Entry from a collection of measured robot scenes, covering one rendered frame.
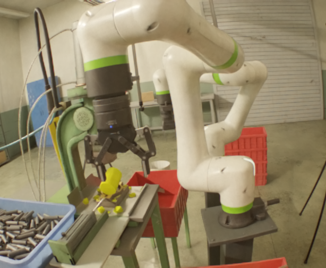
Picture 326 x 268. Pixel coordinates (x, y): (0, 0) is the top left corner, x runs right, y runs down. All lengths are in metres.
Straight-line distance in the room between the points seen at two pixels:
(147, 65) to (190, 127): 5.67
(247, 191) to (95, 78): 0.63
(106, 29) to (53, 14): 7.49
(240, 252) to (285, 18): 6.13
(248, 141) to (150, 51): 4.05
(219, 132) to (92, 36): 1.02
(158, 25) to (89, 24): 0.14
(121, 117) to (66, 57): 6.98
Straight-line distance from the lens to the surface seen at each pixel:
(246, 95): 1.38
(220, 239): 0.91
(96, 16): 0.49
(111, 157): 1.02
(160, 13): 0.42
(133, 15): 0.43
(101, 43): 0.49
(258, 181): 3.32
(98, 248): 0.83
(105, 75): 0.48
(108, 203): 1.05
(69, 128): 1.09
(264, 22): 6.54
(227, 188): 0.89
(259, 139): 3.12
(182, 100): 0.87
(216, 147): 1.40
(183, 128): 0.89
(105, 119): 0.50
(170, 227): 1.56
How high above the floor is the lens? 1.48
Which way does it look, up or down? 13 degrees down
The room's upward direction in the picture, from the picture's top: 8 degrees counter-clockwise
